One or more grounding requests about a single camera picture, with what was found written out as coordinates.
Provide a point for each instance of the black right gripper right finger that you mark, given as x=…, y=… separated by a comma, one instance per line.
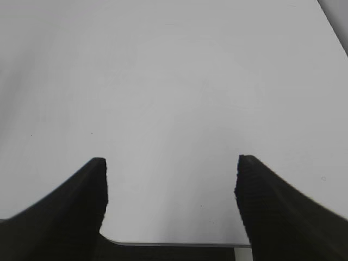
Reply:
x=282, y=223

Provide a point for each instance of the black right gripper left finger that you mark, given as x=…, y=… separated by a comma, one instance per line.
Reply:
x=65, y=224

